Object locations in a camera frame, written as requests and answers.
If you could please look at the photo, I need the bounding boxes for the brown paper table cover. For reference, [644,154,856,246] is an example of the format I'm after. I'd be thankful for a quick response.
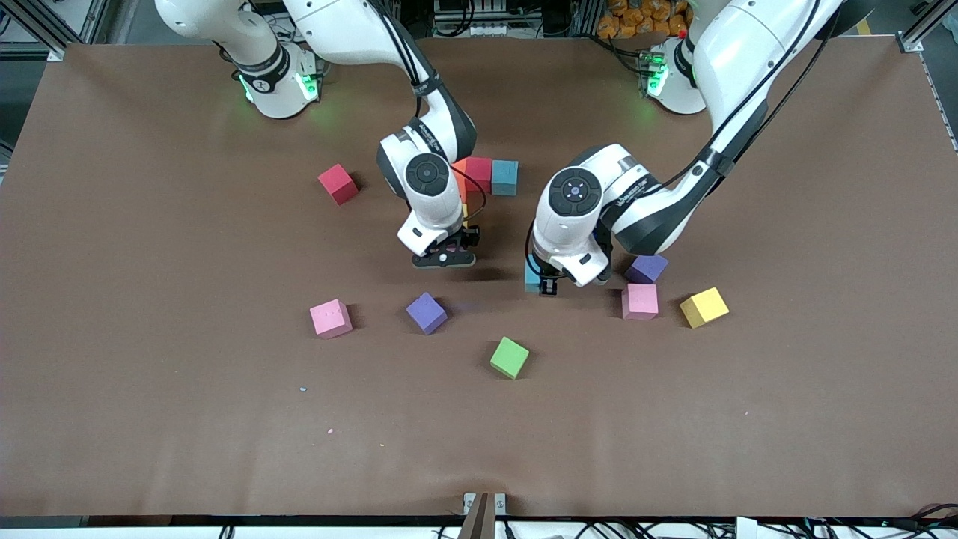
[0,36,958,519]

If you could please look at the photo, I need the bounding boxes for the metal table edge bracket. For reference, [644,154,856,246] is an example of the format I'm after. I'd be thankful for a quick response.
[462,492,507,539]

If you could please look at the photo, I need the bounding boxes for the white rack device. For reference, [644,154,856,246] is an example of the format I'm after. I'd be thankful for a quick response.
[433,0,519,38]

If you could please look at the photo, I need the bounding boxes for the aluminium frame post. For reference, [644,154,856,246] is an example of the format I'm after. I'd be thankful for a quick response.
[575,0,604,38]

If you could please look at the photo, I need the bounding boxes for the aluminium table side rail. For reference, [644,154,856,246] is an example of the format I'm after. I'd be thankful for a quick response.
[919,51,958,154]

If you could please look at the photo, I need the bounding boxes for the purple foam cube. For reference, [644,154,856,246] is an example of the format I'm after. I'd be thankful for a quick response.
[626,254,670,286]
[406,291,449,335]

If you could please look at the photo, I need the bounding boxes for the red foam cube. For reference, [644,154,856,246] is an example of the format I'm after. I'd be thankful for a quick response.
[467,156,495,194]
[317,163,360,206]

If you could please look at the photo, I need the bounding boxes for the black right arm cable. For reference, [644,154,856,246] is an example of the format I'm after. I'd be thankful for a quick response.
[451,165,488,219]

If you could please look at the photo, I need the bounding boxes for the orange packets pile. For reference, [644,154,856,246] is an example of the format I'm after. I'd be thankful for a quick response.
[597,0,688,38]

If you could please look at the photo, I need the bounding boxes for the green foam cube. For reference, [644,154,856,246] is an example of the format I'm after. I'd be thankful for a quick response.
[489,335,531,380]

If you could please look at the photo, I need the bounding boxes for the aluminium corner frame beam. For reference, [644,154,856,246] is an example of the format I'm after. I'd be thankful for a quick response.
[13,0,85,62]
[900,0,958,53]

